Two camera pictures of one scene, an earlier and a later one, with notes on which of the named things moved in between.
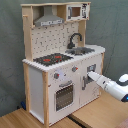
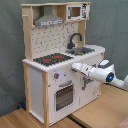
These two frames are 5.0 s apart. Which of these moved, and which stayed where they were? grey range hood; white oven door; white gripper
Moved: white gripper
Stayed: grey range hood; white oven door
